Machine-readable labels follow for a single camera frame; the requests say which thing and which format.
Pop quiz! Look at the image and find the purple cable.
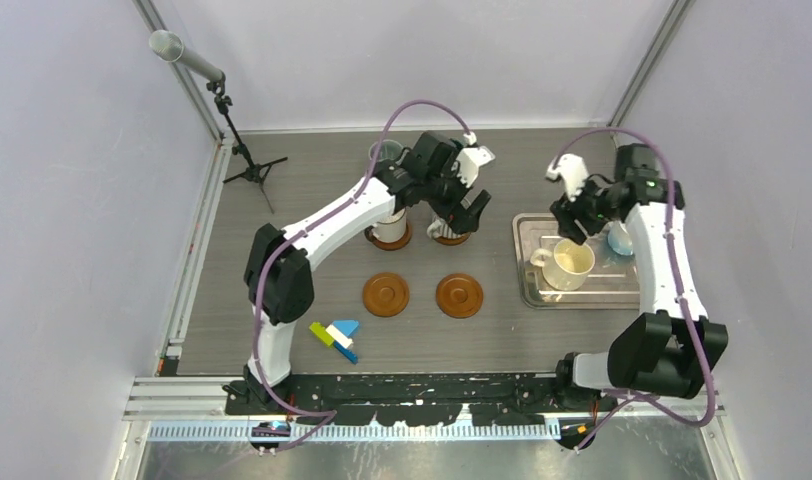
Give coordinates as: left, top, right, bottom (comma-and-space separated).
249, 99, 477, 454
548, 127, 719, 454

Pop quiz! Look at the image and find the cream mug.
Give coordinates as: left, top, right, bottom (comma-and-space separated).
530, 239, 596, 291

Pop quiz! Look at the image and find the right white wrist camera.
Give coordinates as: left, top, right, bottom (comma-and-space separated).
545, 153, 589, 202

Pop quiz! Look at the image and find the wooden coaster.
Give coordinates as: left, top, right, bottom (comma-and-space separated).
435, 273, 484, 318
431, 233, 471, 246
364, 223, 413, 251
362, 272, 410, 317

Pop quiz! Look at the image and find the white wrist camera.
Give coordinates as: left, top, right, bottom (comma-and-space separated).
545, 153, 589, 202
456, 132, 496, 188

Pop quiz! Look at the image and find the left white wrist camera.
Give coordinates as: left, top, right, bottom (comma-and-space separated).
456, 132, 496, 188

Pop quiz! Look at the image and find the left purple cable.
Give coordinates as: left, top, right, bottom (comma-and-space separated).
249, 99, 477, 454

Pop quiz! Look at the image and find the grey microphone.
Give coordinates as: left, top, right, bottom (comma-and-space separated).
148, 30, 225, 82

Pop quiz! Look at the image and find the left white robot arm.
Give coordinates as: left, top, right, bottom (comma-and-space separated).
243, 131, 495, 414

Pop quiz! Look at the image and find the black microphone tripod stand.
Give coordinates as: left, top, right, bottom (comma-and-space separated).
206, 79, 289, 214

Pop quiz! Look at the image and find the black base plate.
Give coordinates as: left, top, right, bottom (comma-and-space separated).
222, 373, 617, 427

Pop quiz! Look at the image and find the metal tray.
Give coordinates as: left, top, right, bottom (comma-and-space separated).
512, 213, 639, 310

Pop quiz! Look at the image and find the coloured toy brick stack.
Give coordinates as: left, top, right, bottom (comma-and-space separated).
309, 319, 360, 365

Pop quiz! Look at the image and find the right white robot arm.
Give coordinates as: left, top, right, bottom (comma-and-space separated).
546, 143, 729, 411

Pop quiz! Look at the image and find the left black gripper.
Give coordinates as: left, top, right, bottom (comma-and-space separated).
424, 157, 491, 236

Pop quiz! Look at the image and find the white mug blue outside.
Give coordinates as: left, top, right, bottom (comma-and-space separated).
607, 221, 634, 257

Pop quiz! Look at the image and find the ribbed clear glass cup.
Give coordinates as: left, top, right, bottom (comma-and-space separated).
371, 209, 409, 242

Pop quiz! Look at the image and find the ribbed grey cup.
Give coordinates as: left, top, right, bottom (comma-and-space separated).
426, 214, 457, 240

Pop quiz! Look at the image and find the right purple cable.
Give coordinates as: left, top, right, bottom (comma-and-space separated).
548, 127, 719, 454

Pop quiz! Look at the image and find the aluminium frame rail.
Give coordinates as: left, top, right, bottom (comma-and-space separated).
124, 373, 706, 448

